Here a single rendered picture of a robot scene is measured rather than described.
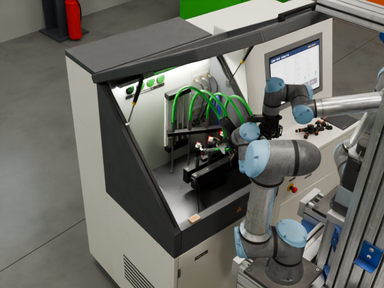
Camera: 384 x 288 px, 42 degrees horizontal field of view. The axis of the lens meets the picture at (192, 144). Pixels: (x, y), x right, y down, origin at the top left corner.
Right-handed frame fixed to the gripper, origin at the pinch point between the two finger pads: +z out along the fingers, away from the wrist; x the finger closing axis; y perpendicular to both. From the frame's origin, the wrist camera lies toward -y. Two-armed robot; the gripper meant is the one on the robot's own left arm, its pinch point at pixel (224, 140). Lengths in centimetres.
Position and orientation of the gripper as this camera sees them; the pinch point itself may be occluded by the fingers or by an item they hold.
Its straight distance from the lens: 227.7
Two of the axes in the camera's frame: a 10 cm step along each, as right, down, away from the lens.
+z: -2.1, 1.5, 9.7
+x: 8.7, -4.2, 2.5
